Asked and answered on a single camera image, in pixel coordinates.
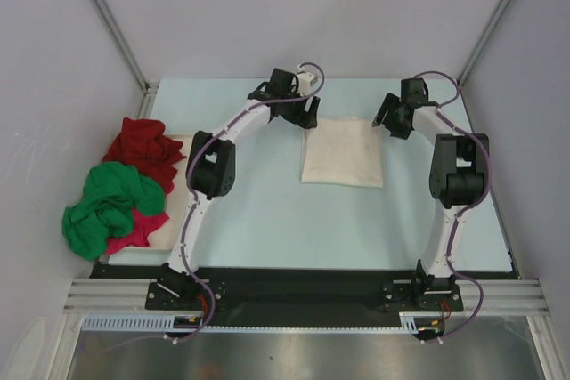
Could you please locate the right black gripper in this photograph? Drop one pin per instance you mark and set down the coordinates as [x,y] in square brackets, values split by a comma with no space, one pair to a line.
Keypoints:
[390,103]

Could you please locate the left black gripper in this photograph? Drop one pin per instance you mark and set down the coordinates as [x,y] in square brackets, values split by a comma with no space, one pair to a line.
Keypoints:
[305,119]

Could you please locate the cream white t shirt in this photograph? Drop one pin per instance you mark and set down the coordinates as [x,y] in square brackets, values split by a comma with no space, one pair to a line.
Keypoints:
[343,151]

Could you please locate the dark red t shirt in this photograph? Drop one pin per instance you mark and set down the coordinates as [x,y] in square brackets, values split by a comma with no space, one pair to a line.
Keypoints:
[142,143]

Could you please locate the green t shirt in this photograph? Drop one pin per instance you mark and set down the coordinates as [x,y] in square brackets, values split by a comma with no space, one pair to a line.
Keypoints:
[111,193]

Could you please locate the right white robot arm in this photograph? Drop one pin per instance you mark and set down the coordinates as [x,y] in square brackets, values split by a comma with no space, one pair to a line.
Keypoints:
[459,179]

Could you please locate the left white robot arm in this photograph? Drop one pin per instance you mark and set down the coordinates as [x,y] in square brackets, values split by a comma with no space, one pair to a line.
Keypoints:
[211,167]

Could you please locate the magenta pink t shirt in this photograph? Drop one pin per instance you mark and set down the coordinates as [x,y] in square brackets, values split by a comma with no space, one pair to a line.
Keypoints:
[144,226]

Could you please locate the cream plastic tray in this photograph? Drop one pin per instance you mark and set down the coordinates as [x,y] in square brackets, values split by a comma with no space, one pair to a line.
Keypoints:
[164,237]

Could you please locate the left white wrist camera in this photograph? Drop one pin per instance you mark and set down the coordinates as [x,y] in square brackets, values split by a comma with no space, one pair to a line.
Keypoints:
[306,81]

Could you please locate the aluminium front rail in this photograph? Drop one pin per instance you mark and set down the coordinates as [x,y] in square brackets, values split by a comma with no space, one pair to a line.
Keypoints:
[90,296]

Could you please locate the right aluminium frame post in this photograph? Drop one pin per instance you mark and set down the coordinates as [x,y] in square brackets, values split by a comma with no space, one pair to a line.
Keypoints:
[490,28]

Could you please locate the aluminium frame post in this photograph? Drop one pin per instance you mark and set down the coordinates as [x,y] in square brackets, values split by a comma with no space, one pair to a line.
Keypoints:
[490,28]
[117,37]

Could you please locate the white slotted cable duct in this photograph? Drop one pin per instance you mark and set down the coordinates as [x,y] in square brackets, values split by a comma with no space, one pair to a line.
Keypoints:
[173,324]

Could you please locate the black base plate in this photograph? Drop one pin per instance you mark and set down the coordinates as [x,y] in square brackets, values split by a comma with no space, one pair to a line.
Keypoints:
[290,298]

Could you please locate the left aluminium frame post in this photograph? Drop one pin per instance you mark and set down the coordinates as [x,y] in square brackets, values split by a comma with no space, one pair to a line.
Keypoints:
[117,37]

